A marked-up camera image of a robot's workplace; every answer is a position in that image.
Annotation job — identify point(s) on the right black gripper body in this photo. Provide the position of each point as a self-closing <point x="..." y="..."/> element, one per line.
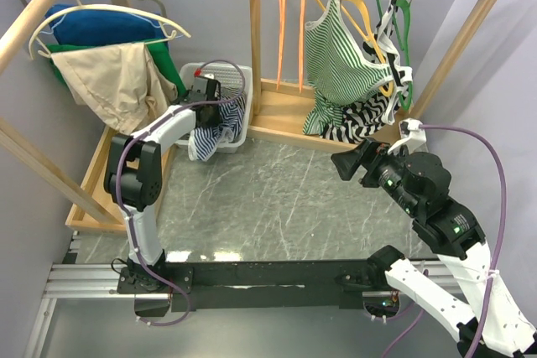
<point x="383" y="168"/>

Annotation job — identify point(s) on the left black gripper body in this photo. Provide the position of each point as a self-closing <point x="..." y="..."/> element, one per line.
<point x="214" y="116"/>

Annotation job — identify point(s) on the dark striped tank top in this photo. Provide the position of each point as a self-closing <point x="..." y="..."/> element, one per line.
<point x="227" y="93"/>

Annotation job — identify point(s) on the blue white striped tank top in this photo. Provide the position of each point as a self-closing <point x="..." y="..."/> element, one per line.
<point x="205" y="138"/>

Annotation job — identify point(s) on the yellow hanger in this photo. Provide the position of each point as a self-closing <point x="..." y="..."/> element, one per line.
<point x="356" y="17"/>

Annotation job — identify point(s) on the green white striped tank top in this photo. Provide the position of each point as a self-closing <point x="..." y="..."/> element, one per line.
<point x="337" y="69"/>

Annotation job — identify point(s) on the orange plastic hanger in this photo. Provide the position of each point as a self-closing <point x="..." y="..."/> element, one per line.
<point x="282" y="23"/>

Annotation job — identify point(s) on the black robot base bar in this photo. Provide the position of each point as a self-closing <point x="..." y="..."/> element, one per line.
<point x="364" y="276"/>

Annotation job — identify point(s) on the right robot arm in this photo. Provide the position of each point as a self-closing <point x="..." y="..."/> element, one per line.
<point x="488" y="323"/>

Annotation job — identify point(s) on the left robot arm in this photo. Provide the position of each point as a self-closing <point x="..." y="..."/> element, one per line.
<point x="134" y="177"/>

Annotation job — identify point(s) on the green hanger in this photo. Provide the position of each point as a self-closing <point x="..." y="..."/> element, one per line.
<point x="403" y="40"/>

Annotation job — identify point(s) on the cream white hanger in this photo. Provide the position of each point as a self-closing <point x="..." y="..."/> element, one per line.
<point x="105" y="14"/>

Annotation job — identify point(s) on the white perforated plastic basket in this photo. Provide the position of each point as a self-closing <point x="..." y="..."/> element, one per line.
<point x="228" y="75"/>

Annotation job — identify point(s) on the black white zebra garment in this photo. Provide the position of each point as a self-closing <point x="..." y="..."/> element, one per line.
<point x="364" y="118"/>

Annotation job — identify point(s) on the green garment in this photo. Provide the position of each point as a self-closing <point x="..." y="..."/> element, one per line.
<point x="159" y="53"/>

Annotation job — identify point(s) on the beige cloth garment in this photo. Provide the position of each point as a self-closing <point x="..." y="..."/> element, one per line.
<point x="120" y="83"/>

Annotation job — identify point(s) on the blue folded garment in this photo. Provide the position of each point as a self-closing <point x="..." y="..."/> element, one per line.
<point x="100" y="28"/>

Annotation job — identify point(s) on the left wooden clothes rack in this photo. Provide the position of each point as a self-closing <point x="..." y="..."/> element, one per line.
<point x="41" y="127"/>

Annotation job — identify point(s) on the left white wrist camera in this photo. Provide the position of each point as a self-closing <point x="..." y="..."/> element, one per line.
<point x="203" y="73"/>

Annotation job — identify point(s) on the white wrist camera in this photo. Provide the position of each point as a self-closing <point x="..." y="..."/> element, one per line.
<point x="203" y="73"/>
<point x="412" y="136"/>

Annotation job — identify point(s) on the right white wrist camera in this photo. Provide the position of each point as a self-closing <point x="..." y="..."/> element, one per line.
<point x="412" y="136"/>

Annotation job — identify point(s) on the aluminium rail frame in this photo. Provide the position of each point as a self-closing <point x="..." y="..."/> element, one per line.
<point x="99" y="281"/>

